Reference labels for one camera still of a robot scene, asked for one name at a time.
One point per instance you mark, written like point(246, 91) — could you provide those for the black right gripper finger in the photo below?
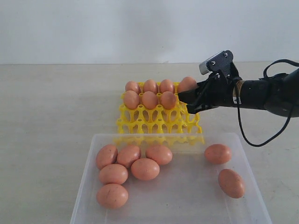
point(190, 96)
point(194, 109)

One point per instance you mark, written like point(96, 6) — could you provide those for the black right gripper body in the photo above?
point(217, 90)

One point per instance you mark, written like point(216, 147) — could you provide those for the brown egg bin bottom edge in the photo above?
point(168, 100)

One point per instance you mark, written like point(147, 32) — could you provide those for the brown egg tray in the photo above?
point(133, 86)
point(166, 85)
point(150, 85)

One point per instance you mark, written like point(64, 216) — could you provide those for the brown egg corner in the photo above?
point(145, 169)

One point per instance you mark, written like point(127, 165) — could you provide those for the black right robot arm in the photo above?
point(278, 94)

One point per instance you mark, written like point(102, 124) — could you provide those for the yellow plastic egg tray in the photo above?
point(159, 125)

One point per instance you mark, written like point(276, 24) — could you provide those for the brown egg centre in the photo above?
point(161, 154)

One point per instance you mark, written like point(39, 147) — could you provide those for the brown egg upper middle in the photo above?
point(128, 155)

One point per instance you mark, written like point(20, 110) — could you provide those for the clear plastic bin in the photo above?
point(186, 191)

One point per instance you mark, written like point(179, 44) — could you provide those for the brown egg large upper left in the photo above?
point(107, 155)

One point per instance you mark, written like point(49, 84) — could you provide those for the brown egg lower right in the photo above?
point(113, 173)

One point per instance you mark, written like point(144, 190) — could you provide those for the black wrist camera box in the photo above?
point(219, 66)

